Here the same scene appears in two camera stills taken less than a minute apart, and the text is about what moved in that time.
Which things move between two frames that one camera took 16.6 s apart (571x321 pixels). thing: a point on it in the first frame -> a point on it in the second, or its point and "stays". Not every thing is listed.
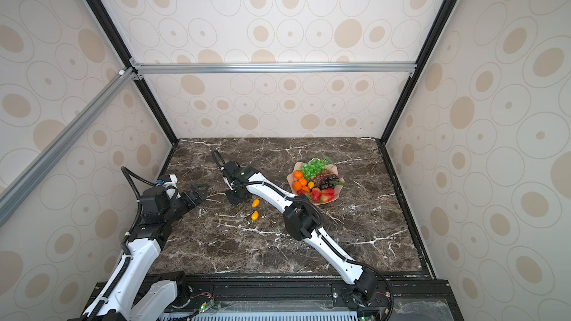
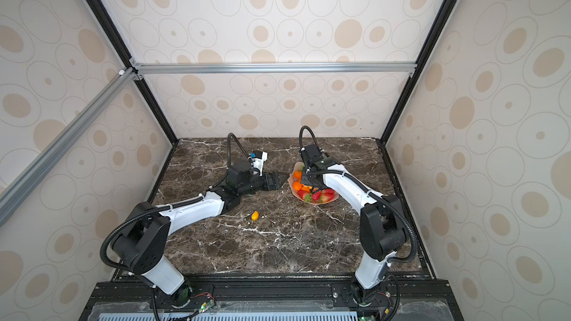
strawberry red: x=316 y=194 stays
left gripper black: x=189 y=198 -> x=273 y=181
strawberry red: x=327 y=195 stays
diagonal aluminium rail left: x=28 y=178 stays
